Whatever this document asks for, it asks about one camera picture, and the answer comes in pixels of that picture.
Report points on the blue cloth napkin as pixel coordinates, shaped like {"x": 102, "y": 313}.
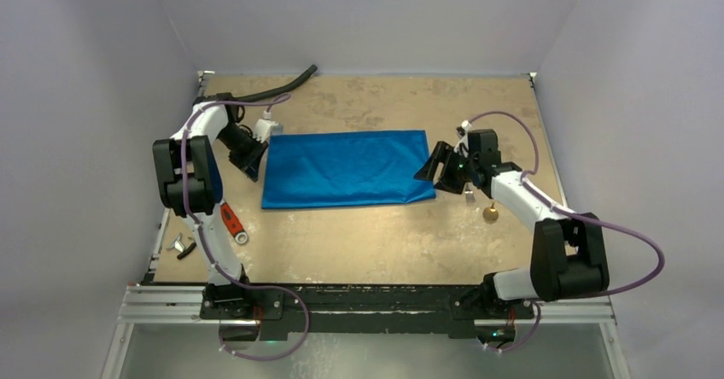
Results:
{"x": 345, "y": 169}

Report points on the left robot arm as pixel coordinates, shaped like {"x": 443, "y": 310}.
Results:
{"x": 190, "y": 183}

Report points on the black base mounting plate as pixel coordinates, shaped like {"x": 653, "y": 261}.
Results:
{"x": 280, "y": 330}

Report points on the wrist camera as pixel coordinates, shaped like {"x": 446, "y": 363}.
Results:
{"x": 463, "y": 129}
{"x": 266, "y": 127}

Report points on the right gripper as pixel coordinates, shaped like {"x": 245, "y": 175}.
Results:
{"x": 452, "y": 166}

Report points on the red handled wrench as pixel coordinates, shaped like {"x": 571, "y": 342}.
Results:
{"x": 233, "y": 224}

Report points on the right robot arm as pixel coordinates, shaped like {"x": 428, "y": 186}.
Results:
{"x": 568, "y": 257}

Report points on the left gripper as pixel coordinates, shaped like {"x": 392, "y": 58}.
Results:
{"x": 251, "y": 161}

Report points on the aluminium frame rail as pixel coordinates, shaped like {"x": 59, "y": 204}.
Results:
{"x": 177, "y": 304}

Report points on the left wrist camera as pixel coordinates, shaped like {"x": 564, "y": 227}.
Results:
{"x": 266, "y": 127}

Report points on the silver fork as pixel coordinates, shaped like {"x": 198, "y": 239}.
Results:
{"x": 469, "y": 195}

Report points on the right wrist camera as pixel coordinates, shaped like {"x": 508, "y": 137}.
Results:
{"x": 463, "y": 129}

